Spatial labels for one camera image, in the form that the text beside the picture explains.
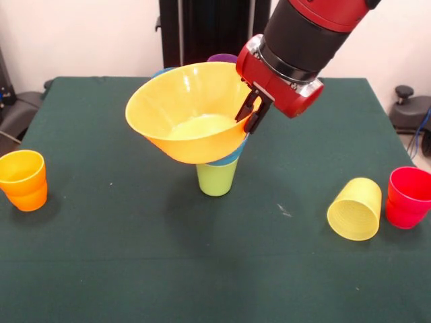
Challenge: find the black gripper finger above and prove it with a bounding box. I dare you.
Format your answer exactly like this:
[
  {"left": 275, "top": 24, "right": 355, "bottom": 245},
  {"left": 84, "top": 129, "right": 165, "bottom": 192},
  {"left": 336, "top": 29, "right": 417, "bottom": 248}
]
[
  {"left": 234, "top": 87, "right": 261, "bottom": 122},
  {"left": 244, "top": 97, "right": 274, "bottom": 135}
]

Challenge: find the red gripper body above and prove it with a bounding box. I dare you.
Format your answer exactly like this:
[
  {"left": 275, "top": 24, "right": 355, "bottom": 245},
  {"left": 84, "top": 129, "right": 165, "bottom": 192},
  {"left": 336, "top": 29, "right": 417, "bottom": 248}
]
[{"left": 235, "top": 34, "right": 325, "bottom": 119}]

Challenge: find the cyan bowl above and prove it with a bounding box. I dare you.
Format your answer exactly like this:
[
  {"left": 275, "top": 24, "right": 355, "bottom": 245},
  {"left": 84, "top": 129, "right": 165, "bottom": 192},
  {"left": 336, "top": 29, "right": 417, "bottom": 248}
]
[{"left": 205, "top": 133, "right": 251, "bottom": 168}]

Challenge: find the large yellow bowl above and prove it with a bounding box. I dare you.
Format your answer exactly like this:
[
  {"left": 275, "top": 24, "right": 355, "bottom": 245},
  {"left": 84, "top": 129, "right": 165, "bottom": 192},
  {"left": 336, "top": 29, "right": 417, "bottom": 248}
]
[{"left": 125, "top": 62, "right": 263, "bottom": 165}]

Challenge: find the green cup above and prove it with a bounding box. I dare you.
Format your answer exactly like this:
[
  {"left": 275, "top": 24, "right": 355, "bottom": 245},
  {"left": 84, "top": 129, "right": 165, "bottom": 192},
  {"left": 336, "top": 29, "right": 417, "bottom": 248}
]
[{"left": 196, "top": 160, "right": 238, "bottom": 197}]

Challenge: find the yellow-green cup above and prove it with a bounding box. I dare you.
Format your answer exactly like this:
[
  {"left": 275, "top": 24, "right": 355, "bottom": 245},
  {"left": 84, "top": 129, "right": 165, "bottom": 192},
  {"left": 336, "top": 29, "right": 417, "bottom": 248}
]
[{"left": 326, "top": 177, "right": 383, "bottom": 242}]

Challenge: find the purple cup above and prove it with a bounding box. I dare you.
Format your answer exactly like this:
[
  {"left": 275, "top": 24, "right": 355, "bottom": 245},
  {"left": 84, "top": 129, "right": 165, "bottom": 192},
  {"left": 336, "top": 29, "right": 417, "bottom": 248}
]
[{"left": 206, "top": 53, "right": 238, "bottom": 64}]

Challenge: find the blue bowl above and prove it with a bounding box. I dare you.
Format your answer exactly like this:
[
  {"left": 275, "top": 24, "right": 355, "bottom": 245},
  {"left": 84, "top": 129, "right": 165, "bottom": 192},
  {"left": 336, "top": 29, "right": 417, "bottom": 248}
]
[{"left": 150, "top": 67, "right": 176, "bottom": 79}]

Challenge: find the pink cup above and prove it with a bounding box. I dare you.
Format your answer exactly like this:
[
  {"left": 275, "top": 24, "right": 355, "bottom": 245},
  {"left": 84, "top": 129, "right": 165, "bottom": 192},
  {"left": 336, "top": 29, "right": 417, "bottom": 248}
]
[{"left": 385, "top": 166, "right": 431, "bottom": 229}]

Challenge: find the dark green tablecloth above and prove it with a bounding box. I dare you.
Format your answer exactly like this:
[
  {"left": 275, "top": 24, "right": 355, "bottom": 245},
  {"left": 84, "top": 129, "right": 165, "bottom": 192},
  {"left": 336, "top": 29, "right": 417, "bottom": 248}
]
[{"left": 0, "top": 77, "right": 431, "bottom": 323}]

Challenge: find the orange cup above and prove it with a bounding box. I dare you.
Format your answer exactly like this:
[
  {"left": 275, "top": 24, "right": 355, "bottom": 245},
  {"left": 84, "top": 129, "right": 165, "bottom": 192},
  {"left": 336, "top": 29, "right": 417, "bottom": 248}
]
[{"left": 0, "top": 149, "right": 48, "bottom": 212}]

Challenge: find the black equipment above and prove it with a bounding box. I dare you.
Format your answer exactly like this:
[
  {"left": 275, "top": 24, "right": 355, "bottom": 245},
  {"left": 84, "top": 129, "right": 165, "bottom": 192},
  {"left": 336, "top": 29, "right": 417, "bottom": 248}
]
[{"left": 0, "top": 46, "right": 13, "bottom": 112}]

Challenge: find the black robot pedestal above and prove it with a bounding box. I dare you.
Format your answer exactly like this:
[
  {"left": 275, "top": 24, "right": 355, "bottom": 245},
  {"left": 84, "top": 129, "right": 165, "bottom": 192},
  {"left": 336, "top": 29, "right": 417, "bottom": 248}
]
[{"left": 155, "top": 0, "right": 280, "bottom": 68}]

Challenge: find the blue cable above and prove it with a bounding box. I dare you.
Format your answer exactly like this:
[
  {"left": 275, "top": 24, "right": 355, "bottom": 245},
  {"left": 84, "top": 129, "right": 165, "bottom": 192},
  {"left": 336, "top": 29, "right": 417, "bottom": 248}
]
[{"left": 409, "top": 107, "right": 431, "bottom": 159}]

